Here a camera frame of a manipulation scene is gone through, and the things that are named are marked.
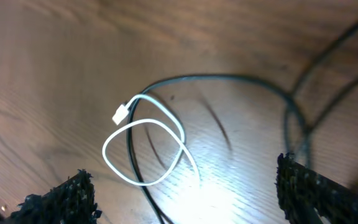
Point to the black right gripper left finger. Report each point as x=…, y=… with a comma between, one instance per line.
x=72, y=202

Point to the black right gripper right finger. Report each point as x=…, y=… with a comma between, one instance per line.
x=305, y=196

